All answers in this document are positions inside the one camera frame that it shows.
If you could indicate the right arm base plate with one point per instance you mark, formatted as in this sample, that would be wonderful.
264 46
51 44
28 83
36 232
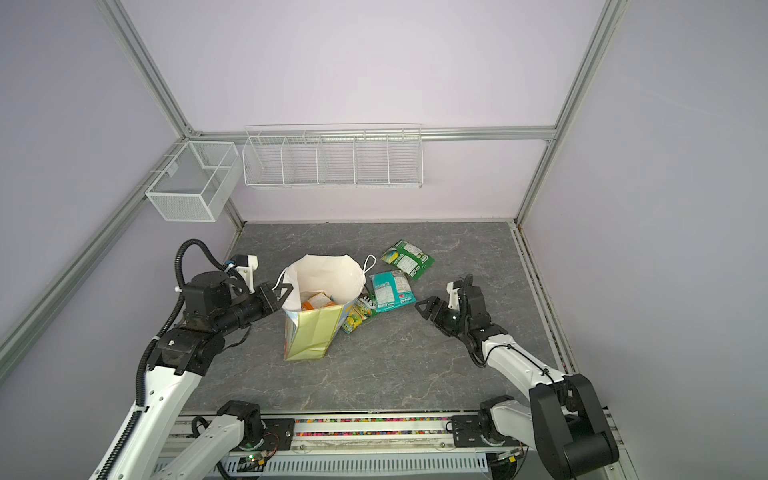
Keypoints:
466 431

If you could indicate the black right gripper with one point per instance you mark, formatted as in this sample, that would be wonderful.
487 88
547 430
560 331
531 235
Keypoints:
437 314

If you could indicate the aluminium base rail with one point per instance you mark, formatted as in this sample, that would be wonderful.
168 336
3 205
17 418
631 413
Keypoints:
384 432

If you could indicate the small white mesh basket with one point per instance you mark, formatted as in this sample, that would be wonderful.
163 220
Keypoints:
197 182

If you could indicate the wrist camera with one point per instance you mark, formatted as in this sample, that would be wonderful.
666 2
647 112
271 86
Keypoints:
245 266
458 292

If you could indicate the yellow-green Fox's candy packet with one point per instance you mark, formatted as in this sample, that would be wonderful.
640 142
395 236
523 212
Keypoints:
360 312

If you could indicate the white and green paper bag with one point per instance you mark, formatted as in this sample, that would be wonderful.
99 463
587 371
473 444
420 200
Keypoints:
308 334

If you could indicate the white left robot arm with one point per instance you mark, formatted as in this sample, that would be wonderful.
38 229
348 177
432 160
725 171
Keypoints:
214 300

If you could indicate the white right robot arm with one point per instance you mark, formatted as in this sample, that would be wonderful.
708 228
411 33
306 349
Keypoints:
564 421

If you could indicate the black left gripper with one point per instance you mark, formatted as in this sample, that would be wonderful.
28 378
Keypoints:
268 299

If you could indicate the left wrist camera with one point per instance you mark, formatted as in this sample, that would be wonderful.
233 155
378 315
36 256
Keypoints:
245 266

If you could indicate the long white wire shelf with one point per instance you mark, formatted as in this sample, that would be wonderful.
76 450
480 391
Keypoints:
333 155

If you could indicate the orange Fox's candy packet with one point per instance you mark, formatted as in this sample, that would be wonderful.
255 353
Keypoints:
317 301

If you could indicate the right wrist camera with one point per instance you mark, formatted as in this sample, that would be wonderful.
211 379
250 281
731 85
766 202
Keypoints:
458 292

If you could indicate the green Fox's candy packet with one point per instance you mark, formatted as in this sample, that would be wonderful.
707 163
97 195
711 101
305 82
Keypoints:
408 258

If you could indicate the teal Fox's candy packet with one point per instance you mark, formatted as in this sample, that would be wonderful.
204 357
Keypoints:
391 290

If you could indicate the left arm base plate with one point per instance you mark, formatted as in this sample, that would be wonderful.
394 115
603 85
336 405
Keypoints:
277 435

